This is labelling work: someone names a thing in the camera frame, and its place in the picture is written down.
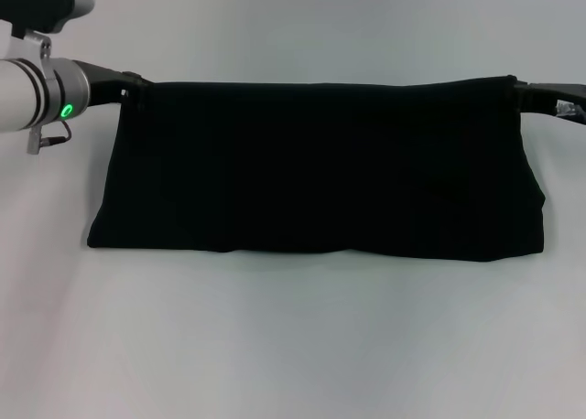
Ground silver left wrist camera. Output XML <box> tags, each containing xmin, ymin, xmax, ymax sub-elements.
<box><xmin>0</xmin><ymin>0</ymin><xmax>97</xmax><ymax>63</ymax></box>

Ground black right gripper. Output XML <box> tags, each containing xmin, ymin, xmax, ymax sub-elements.
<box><xmin>506</xmin><ymin>74</ymin><xmax>586</xmax><ymax>127</ymax></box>

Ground black t-shirt white print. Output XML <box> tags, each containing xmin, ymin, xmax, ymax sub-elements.
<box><xmin>86</xmin><ymin>74</ymin><xmax>547</xmax><ymax>263</ymax></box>

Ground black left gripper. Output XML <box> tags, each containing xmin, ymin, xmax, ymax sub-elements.
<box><xmin>71</xmin><ymin>59</ymin><xmax>153</xmax><ymax>113</ymax></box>

